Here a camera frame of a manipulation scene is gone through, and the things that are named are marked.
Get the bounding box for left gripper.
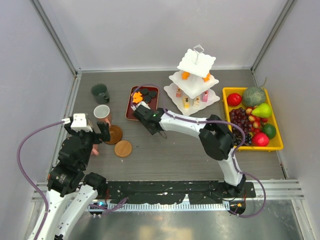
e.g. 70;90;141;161
66;120;111;168

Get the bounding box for metal serving tongs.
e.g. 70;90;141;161
159;131;168;139

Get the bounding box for black round cookies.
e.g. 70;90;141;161
139;88;157;104

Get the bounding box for orange fish cookies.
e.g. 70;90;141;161
132;71;211;105

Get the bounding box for cream cake slice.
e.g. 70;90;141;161
193;95;200;108

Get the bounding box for pink mug near arm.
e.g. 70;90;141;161
91;144;99;156

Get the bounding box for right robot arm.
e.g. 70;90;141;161
131;101;246;197

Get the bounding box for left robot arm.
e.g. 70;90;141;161
28;117;111;240

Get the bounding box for dark brown wooden saucer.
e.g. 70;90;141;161
104;125;123;145

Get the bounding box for pink mug white inside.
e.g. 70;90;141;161
93;104;112;127

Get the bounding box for red dessert tray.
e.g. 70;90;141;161
125;85;159;121

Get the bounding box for light wooden coaster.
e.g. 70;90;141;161
114;140;132;158

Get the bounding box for dark green mug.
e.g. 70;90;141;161
91;83;110;105

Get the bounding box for white three-tier stand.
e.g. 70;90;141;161
163;44;220;116

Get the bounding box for red apple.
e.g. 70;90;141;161
226;93;242;107

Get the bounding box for purple grape bunch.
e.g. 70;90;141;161
229;107;253;132

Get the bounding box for dark grapes bunch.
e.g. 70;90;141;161
233;131;253;147

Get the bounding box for red cherries cluster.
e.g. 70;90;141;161
245;107;268;134

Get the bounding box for green melon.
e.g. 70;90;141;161
242;77;267;107

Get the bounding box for red pomegranate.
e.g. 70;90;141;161
252;132;270;147

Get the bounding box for green pear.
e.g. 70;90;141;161
251;103;273;118

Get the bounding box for green lime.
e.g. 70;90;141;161
261;123;277;140

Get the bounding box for yellow fruit bin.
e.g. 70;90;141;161
222;87;284;152

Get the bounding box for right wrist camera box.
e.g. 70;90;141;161
130;101;151;111

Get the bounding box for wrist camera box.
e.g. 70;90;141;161
61;113;93;132
130;101;151;111

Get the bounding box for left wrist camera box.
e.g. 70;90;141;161
61;113;93;132

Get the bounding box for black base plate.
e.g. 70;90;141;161
108;180;256;205

